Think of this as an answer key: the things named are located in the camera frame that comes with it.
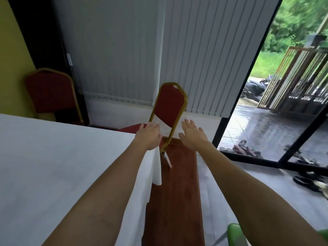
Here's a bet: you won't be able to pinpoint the red chair with gold frame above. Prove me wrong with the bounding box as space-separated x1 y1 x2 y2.
119 82 189 168
25 68 85 126

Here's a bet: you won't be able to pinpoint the white vertical blind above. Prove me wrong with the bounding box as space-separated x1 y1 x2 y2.
51 0 165 103
161 0 282 118

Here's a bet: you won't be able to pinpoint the person's left forearm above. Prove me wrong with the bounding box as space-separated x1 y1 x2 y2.
42 141 161 246

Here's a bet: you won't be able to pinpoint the green trees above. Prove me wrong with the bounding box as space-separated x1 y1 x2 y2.
252 0 328 77

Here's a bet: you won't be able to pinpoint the wooden slatted gate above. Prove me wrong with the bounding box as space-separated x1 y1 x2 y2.
257 46 328 117

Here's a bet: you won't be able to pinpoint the person's right hand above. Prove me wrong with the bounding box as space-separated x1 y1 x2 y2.
179 119 211 152

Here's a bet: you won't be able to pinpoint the person's left hand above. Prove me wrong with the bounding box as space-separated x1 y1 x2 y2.
134 122 163 151

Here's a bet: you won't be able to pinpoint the black motorcycle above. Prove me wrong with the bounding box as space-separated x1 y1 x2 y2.
240 75 277 103

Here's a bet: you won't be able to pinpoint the pile of sandals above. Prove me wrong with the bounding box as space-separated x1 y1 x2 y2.
220 139 262 158

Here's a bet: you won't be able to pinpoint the white tablecloth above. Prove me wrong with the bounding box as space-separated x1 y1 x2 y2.
0 114 162 246

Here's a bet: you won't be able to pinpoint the black door frame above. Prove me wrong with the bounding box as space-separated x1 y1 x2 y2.
212 0 328 177

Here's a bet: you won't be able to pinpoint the green plastic chair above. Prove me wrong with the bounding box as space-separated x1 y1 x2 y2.
228 223 328 246

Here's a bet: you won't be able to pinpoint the person's right forearm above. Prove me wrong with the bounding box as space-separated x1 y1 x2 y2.
193 143 328 246

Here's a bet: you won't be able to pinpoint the black sandal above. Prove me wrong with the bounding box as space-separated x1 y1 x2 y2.
293 175 324 193

